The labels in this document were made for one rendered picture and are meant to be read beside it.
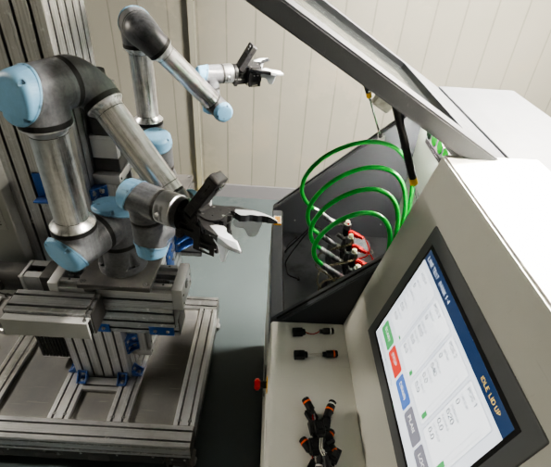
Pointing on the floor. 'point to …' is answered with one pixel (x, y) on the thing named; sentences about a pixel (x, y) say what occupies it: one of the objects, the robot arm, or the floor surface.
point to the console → (493, 294)
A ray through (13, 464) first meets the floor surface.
